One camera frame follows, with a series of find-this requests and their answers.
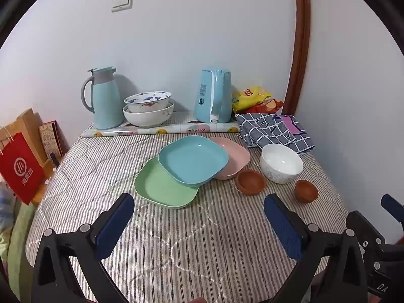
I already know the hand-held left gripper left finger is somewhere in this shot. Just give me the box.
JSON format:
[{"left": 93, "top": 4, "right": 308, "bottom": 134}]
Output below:
[{"left": 32, "top": 193, "right": 136, "bottom": 303}]

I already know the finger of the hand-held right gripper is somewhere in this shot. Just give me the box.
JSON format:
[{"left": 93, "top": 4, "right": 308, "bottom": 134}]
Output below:
[
  {"left": 346, "top": 210, "right": 386, "bottom": 253},
  {"left": 381, "top": 193, "right": 404, "bottom": 224}
]

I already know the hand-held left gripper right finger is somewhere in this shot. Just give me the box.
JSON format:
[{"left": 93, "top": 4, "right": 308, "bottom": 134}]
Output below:
[{"left": 263, "top": 193, "right": 368, "bottom": 303}]

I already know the small brown bowl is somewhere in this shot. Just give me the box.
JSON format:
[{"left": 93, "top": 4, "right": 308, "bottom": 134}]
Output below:
[
  {"left": 237, "top": 169, "right": 266, "bottom": 195},
  {"left": 295, "top": 180, "right": 319, "bottom": 204}
]

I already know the green square plate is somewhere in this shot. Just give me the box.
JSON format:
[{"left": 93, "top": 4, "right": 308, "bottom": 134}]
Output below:
[{"left": 134, "top": 157, "right": 200, "bottom": 210}]

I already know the white ceramic bowl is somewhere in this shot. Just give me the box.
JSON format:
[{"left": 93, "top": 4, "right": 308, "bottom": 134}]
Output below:
[{"left": 260, "top": 143, "right": 304, "bottom": 184}]

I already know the pink square plate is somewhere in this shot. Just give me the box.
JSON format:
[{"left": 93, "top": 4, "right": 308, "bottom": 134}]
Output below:
[{"left": 208, "top": 137, "right": 251, "bottom": 180}]

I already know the blue square plate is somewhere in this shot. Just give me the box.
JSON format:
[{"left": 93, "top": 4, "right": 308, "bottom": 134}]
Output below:
[{"left": 158, "top": 136, "right": 229, "bottom": 187}]

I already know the striped quilt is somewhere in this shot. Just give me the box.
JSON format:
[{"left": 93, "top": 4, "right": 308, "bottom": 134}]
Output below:
[{"left": 25, "top": 114, "right": 351, "bottom": 303}]

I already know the grey checked cloth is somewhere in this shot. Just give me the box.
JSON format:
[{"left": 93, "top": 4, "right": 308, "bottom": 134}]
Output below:
[{"left": 236, "top": 113, "right": 316, "bottom": 155}]

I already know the green cloth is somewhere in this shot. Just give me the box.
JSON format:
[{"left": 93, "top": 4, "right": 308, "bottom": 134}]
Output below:
[{"left": 0, "top": 196, "right": 35, "bottom": 291}]

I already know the patterned box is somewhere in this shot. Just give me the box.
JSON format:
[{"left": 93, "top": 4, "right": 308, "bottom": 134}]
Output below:
[{"left": 38, "top": 120, "right": 64, "bottom": 168}]

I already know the red paper bag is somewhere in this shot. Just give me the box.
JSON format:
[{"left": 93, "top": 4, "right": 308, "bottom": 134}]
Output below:
[{"left": 0, "top": 132, "right": 45, "bottom": 206}]

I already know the large white floral bowl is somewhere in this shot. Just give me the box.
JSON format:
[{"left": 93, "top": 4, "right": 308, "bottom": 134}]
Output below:
[{"left": 122, "top": 100, "right": 175, "bottom": 128}]

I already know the rolled printed paper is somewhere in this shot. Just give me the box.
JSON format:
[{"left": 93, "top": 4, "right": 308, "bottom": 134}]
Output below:
[{"left": 81, "top": 122, "right": 242, "bottom": 138}]

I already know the red snack bag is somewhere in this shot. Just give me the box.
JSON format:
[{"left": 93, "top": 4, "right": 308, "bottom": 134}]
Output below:
[{"left": 244, "top": 99, "right": 285, "bottom": 115}]

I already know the light blue thermos jug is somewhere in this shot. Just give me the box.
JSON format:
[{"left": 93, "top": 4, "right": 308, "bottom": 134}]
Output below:
[{"left": 81, "top": 66, "right": 125, "bottom": 130}]

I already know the fish pattern ceramic bowl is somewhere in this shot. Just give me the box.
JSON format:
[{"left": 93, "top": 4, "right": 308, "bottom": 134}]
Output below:
[{"left": 124, "top": 91, "right": 172, "bottom": 113}]

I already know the yellow snack bag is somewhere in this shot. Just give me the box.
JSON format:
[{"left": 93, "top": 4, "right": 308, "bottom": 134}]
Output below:
[{"left": 232, "top": 86, "right": 272, "bottom": 112}]

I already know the light blue electric kettle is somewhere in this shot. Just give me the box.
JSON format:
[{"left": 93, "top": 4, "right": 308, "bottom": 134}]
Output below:
[{"left": 194, "top": 68, "right": 233, "bottom": 124}]

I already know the brown wooden door frame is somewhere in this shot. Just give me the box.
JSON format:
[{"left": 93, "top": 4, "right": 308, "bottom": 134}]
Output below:
[{"left": 284, "top": 0, "right": 311, "bottom": 116}]

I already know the white light switch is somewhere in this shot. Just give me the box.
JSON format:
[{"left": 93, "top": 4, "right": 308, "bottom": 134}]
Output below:
[{"left": 111, "top": 0, "right": 133, "bottom": 13}]

